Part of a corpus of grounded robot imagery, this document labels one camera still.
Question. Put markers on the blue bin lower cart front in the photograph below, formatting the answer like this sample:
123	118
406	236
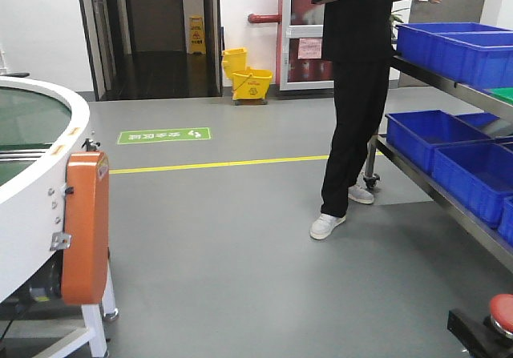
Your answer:
478	175

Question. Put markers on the orange motor cover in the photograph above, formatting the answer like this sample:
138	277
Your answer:
84	275

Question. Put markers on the blue bin cart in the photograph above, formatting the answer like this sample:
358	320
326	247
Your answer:
478	175
467	52
416	134

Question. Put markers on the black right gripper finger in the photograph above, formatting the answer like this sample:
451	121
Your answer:
490	338

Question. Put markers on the blue bin lower cart left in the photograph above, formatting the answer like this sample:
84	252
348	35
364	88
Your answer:
416	134

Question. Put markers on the white round conveyor table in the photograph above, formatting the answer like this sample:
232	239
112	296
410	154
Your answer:
42	125

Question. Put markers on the yellow wet floor sign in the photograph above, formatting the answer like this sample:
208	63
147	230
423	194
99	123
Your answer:
197	44

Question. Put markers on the yellow mop bucket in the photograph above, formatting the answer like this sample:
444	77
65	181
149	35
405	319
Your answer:
248	84

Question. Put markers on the blue bin top cart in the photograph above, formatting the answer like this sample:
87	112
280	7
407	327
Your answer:
467	52

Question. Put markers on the person in black clothes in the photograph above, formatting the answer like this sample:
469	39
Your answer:
357	41

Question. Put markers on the red push button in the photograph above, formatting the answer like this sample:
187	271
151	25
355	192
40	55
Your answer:
503	312

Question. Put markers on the green floor sign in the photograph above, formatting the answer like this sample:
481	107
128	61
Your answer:
164	135

